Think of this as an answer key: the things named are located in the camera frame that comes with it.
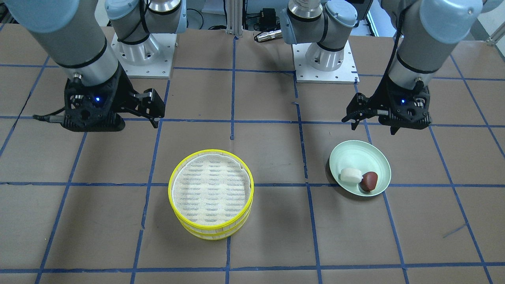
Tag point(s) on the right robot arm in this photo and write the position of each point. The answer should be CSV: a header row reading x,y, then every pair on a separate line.
x,y
68,31

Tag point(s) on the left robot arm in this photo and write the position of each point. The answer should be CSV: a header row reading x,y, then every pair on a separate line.
x,y
427,32

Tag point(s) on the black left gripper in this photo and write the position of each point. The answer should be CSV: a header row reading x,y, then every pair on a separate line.
x,y
384,97

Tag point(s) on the yellow steamer bottom layer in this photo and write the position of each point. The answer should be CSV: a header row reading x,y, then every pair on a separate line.
x,y
218,234

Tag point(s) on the yellow steamer top layer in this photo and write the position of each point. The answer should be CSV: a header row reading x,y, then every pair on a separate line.
x,y
211,189

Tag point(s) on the white bun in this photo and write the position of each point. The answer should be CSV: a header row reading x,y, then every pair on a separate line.
x,y
351,175

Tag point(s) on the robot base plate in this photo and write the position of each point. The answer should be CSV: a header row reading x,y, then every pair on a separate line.
x,y
325,59
151,59

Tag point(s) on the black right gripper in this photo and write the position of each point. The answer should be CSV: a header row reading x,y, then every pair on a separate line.
x,y
120,93

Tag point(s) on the yellow steamer layer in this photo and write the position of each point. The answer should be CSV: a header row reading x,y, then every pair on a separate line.
x,y
211,189
218,234

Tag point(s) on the brown bun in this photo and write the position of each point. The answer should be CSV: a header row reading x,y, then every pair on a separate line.
x,y
369,181

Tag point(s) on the light green bowl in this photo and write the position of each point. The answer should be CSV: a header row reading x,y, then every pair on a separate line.
x,y
363,156

